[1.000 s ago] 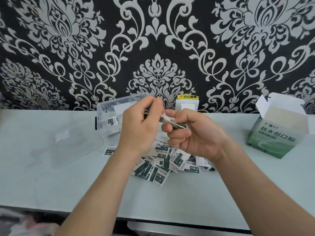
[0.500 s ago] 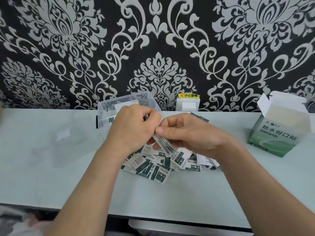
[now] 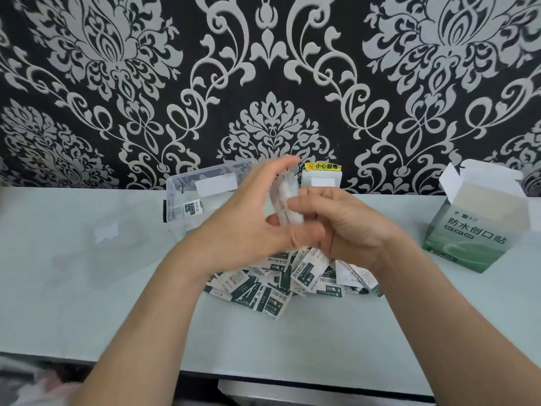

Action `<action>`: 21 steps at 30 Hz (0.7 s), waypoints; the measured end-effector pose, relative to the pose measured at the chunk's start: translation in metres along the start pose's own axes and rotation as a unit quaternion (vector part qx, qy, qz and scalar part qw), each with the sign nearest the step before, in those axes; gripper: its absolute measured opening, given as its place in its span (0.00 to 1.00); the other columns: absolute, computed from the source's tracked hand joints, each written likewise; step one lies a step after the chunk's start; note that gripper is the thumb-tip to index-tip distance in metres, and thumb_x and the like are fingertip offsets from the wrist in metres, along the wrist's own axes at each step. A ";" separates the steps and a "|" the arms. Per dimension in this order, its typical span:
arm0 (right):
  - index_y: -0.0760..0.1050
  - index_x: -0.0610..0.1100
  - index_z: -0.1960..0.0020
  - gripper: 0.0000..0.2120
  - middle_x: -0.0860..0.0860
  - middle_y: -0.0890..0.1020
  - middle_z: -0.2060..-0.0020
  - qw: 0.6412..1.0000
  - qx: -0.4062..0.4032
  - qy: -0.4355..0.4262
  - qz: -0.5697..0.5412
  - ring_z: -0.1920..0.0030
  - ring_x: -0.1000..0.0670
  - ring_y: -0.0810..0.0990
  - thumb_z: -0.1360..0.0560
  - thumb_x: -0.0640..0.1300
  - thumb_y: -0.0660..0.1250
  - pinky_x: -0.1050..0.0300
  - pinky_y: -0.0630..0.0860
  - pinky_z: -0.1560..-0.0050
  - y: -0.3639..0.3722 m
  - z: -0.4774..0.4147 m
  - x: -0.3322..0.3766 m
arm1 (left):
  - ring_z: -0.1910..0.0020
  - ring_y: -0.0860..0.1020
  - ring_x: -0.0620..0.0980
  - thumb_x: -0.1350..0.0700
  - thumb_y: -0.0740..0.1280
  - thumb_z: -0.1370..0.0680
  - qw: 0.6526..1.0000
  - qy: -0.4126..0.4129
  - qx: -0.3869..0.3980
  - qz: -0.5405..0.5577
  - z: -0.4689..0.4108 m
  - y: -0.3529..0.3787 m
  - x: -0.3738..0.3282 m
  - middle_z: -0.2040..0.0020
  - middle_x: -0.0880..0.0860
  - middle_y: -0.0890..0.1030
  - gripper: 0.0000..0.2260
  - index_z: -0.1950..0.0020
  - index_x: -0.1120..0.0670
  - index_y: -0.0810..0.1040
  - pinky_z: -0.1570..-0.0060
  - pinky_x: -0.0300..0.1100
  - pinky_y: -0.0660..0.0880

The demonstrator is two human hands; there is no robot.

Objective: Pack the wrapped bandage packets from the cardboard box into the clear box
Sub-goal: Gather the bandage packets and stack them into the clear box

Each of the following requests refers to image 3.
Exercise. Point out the person's left hand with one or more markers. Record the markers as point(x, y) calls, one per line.
point(236, 232)

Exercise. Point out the person's right hand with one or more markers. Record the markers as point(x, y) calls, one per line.
point(355, 228)

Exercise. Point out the small white green packet bundle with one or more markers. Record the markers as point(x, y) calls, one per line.
point(283, 194)

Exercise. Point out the pile of white green packets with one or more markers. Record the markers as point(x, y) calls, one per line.
point(262, 291)

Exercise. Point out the green white cardboard carton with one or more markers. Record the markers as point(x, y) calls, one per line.
point(469, 236)

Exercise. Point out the clear plastic box lid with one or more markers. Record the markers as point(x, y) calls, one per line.
point(105, 232)

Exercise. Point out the person's left forearm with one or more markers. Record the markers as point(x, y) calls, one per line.
point(139, 334)

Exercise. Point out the person's right forearm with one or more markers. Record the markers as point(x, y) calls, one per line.
point(456, 325)

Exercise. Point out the crumpled plastic bag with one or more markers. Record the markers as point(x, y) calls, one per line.
point(38, 386)

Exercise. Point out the white wall socket yellow label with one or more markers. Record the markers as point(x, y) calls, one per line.
point(321, 179)

